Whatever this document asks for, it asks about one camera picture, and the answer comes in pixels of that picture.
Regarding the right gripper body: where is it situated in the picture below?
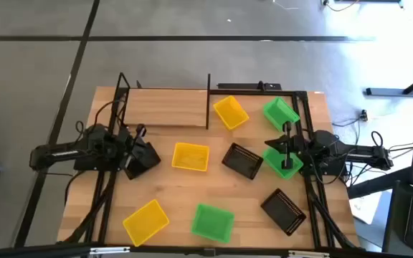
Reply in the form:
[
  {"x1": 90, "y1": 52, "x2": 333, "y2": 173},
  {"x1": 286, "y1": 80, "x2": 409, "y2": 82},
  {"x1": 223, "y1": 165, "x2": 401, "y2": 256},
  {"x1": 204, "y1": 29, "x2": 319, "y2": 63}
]
[{"x1": 280, "y1": 120, "x2": 313, "y2": 170}]

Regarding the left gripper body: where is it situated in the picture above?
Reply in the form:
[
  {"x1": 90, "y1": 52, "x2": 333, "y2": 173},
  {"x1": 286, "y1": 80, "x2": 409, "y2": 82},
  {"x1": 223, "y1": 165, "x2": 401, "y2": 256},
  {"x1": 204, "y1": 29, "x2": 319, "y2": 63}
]
[{"x1": 119, "y1": 123, "x2": 147, "y2": 171}]

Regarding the black plastic basket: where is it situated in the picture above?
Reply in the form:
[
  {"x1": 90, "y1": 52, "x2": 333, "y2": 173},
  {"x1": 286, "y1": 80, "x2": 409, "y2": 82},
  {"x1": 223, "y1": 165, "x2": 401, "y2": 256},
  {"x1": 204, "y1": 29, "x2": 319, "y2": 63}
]
[
  {"x1": 222, "y1": 142, "x2": 265, "y2": 180},
  {"x1": 123, "y1": 141, "x2": 162, "y2": 180},
  {"x1": 260, "y1": 188, "x2": 307, "y2": 237}
]

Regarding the green plastic basket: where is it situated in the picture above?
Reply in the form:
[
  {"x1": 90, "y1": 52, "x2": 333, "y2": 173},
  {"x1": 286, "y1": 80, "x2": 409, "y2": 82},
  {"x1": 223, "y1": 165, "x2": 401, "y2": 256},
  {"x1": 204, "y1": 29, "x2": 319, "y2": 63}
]
[
  {"x1": 262, "y1": 96, "x2": 301, "y2": 133},
  {"x1": 190, "y1": 203, "x2": 235, "y2": 244},
  {"x1": 262, "y1": 146, "x2": 304, "y2": 180}
]

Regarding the yellow plastic basket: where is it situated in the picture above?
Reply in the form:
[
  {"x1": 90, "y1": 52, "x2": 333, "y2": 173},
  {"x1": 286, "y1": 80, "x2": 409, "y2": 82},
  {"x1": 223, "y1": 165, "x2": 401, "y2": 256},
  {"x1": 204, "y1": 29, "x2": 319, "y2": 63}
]
[
  {"x1": 171, "y1": 142, "x2": 210, "y2": 172},
  {"x1": 122, "y1": 199, "x2": 171, "y2": 247},
  {"x1": 212, "y1": 95, "x2": 250, "y2": 131}
]

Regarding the white paper sheet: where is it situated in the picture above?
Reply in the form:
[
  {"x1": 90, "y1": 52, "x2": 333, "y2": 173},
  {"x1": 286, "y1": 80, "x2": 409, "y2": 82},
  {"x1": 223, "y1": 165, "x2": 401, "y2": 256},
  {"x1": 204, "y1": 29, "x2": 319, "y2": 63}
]
[{"x1": 348, "y1": 196, "x2": 376, "y2": 226}]

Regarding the black desk leg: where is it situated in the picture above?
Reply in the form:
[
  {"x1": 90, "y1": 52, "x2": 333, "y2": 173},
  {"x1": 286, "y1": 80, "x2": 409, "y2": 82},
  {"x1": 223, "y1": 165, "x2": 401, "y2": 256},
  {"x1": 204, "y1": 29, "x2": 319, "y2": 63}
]
[{"x1": 366, "y1": 67, "x2": 413, "y2": 97}]

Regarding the black side desk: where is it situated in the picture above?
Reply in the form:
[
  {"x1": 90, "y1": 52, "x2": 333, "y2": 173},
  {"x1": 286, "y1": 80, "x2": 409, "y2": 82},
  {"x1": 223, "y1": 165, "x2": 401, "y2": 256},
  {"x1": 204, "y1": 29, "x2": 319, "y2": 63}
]
[{"x1": 347, "y1": 166, "x2": 413, "y2": 258}]

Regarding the black metal divider frame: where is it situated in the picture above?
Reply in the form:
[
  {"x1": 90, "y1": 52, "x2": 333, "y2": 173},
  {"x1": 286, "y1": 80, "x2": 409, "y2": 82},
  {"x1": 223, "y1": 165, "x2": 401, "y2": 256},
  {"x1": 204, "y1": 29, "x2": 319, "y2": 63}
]
[{"x1": 113, "y1": 72, "x2": 213, "y2": 130}]

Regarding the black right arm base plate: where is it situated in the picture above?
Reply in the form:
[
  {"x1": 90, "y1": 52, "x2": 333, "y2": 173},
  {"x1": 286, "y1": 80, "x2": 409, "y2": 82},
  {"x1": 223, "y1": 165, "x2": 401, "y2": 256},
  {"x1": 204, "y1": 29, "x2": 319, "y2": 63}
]
[{"x1": 299, "y1": 148, "x2": 349, "y2": 177}]

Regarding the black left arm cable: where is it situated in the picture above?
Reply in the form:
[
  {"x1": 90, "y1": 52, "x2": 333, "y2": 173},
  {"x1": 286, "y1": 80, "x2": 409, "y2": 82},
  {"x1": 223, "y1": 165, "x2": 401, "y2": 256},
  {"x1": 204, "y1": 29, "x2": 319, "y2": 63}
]
[{"x1": 74, "y1": 99, "x2": 128, "y2": 137}]

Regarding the black aluminium table frame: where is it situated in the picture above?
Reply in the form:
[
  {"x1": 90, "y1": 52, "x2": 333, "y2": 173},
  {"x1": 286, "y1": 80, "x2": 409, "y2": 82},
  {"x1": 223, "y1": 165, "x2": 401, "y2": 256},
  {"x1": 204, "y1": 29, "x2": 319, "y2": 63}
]
[{"x1": 57, "y1": 84, "x2": 361, "y2": 250}]

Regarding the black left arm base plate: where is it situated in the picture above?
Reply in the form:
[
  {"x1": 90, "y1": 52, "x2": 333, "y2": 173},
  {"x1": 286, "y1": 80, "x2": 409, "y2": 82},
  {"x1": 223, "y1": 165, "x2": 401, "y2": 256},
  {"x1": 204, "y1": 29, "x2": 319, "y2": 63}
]
[{"x1": 72, "y1": 157, "x2": 125, "y2": 172}]

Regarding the black cable bundle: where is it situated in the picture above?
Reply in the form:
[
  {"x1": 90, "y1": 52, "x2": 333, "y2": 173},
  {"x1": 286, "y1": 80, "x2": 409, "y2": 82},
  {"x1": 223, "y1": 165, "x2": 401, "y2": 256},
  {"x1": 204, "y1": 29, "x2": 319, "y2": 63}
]
[
  {"x1": 308, "y1": 193, "x2": 357, "y2": 249},
  {"x1": 62, "y1": 189, "x2": 114, "y2": 244}
]

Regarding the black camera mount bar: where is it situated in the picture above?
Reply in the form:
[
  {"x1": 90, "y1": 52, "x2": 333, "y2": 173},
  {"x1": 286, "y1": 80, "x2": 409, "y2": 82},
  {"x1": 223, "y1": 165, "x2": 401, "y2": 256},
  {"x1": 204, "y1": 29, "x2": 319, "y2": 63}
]
[{"x1": 0, "y1": 243, "x2": 413, "y2": 258}]

